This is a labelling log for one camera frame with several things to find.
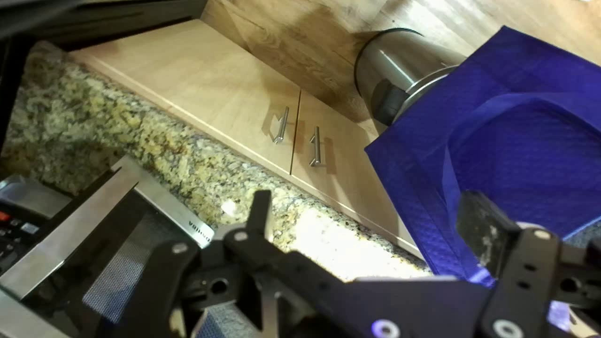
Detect blue tote bag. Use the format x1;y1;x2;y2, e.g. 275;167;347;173
364;24;601;289

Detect stainless steel microwave oven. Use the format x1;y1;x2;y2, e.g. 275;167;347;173
0;156;215;338

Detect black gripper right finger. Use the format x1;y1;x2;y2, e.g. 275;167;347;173
454;188;601;338

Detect wooden lower cabinets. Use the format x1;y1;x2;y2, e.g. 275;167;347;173
67;17;433;261

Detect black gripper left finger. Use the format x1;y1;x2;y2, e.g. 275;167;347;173
119;188;352;338

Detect metal lower cabinet handle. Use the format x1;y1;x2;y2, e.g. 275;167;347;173
307;124;326;169
266;105;292;144

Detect stainless steel trash can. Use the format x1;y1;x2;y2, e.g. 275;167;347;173
352;24;467;127

